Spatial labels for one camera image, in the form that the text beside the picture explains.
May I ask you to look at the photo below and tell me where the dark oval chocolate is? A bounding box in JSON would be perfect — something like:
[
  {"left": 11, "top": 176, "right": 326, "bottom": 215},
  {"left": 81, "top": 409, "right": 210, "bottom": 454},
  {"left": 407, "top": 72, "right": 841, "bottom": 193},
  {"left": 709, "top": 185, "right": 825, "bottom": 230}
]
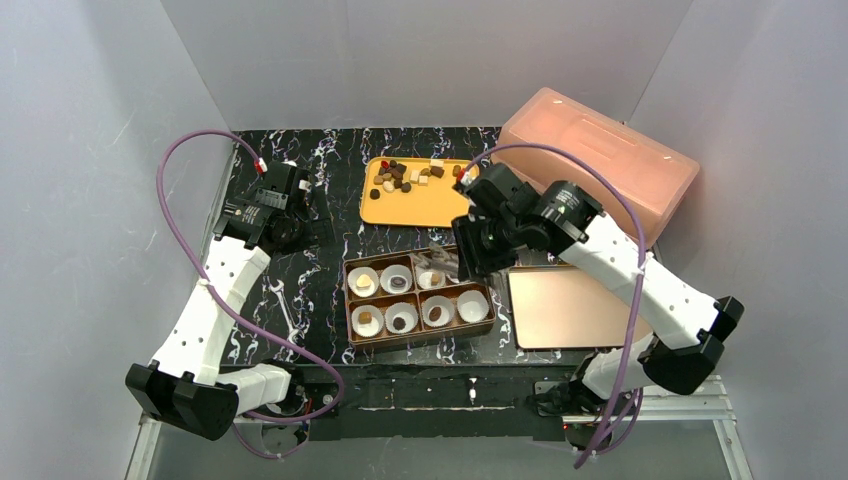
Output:
[{"left": 428, "top": 306, "right": 442, "bottom": 323}]

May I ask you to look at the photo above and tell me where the cream white chocolate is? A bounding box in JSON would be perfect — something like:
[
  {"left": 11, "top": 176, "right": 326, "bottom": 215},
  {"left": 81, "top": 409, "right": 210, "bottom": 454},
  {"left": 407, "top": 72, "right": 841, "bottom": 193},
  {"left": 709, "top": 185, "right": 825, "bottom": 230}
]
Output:
[{"left": 356, "top": 274, "right": 372, "bottom": 289}]

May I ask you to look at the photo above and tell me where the rose gold box lid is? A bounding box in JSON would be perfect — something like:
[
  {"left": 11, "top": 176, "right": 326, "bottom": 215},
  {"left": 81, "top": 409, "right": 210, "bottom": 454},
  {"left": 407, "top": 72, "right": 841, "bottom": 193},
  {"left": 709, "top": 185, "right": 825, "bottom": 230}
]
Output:
[{"left": 507, "top": 266, "right": 630, "bottom": 350}]

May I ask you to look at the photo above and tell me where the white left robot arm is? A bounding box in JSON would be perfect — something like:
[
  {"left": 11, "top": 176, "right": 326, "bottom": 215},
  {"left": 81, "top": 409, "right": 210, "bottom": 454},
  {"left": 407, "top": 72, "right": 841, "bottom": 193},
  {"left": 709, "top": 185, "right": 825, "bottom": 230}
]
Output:
[{"left": 125, "top": 164, "right": 332, "bottom": 440}]

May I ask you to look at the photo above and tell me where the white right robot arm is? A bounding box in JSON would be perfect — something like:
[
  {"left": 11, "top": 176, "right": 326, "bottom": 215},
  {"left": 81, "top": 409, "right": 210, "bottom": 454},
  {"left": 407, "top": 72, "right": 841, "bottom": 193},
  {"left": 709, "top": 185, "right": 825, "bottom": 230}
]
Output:
[{"left": 451, "top": 164, "right": 744, "bottom": 400}]

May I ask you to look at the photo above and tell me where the brown chocolate box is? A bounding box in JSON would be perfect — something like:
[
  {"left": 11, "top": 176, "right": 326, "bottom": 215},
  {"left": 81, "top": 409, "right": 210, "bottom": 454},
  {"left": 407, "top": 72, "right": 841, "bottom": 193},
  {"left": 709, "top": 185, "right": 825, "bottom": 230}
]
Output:
[{"left": 342, "top": 245, "right": 495, "bottom": 350}]

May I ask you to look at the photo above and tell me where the white paper cup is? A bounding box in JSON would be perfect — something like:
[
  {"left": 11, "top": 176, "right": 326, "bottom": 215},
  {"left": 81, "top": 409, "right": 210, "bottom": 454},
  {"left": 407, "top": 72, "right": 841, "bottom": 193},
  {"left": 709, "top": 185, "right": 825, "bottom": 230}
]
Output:
[
  {"left": 347, "top": 267, "right": 379, "bottom": 298},
  {"left": 380, "top": 264, "right": 413, "bottom": 295},
  {"left": 422, "top": 295, "right": 455, "bottom": 328},
  {"left": 456, "top": 290, "right": 489, "bottom": 323},
  {"left": 351, "top": 305, "right": 384, "bottom": 338},
  {"left": 385, "top": 302, "right": 418, "bottom": 335},
  {"left": 415, "top": 264, "right": 446, "bottom": 290}
]

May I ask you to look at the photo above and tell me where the orange plastic tray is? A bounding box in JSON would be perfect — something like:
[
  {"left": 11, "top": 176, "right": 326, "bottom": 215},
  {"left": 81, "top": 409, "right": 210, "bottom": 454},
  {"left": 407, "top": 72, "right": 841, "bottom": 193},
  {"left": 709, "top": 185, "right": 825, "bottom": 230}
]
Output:
[{"left": 359, "top": 157, "right": 470, "bottom": 228}]

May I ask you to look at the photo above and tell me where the pink plastic storage case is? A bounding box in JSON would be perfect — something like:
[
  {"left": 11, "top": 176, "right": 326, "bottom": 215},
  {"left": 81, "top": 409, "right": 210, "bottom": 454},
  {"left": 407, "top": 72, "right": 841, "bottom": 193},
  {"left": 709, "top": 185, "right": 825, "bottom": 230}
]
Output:
[{"left": 491, "top": 88, "right": 700, "bottom": 248}]

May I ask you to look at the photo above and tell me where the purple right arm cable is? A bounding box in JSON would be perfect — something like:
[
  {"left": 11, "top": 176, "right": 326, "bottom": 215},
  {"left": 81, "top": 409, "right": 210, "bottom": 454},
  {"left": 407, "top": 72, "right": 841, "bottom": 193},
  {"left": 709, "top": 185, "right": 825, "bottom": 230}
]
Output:
[{"left": 460, "top": 142, "right": 648, "bottom": 470}]

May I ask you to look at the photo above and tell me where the aluminium frame rail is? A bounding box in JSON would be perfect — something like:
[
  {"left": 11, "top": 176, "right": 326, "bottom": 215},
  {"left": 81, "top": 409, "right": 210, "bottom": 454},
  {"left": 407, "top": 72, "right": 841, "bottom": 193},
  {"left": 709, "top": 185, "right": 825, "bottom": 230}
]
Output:
[{"left": 125, "top": 375, "right": 753, "bottom": 479}]

